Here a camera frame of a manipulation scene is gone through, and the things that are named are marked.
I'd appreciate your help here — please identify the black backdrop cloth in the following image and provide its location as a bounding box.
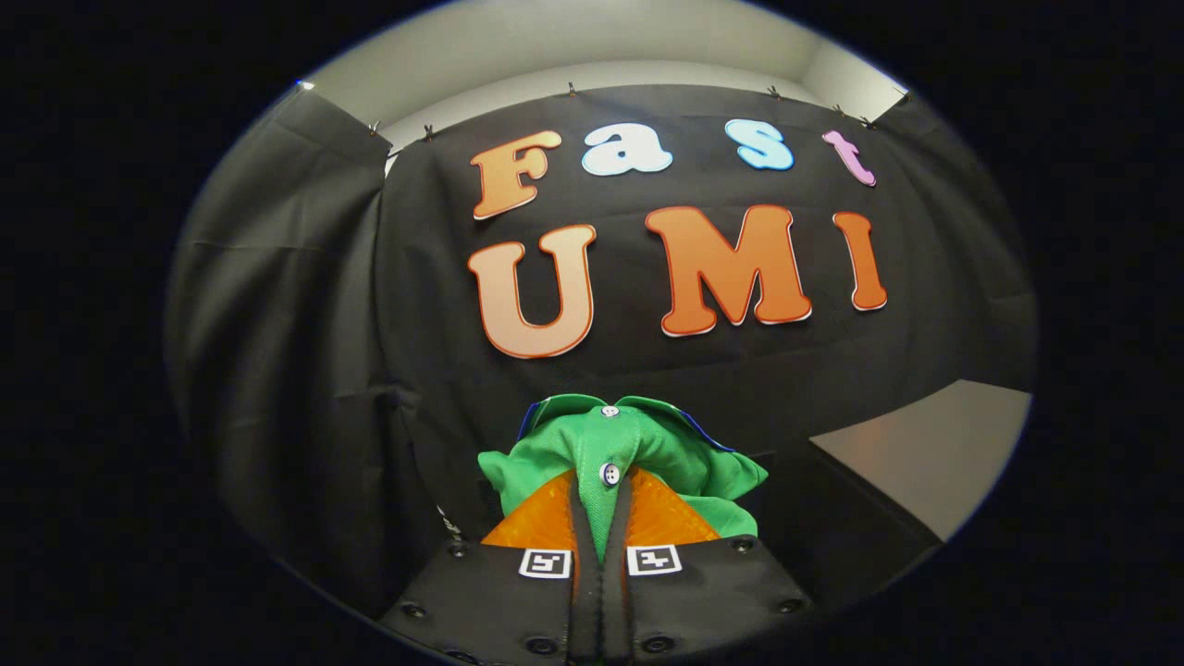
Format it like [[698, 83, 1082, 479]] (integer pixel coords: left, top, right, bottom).
[[166, 83, 1037, 616]]

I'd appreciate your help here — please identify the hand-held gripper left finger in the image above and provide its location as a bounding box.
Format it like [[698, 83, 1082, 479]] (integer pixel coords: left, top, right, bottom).
[[382, 467, 604, 666]]

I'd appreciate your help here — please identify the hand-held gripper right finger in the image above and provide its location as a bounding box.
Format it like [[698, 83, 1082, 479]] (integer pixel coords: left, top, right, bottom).
[[603, 465, 817, 666]]

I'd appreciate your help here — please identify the green polo shirt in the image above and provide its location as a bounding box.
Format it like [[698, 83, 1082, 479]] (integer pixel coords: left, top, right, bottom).
[[477, 393, 769, 565]]

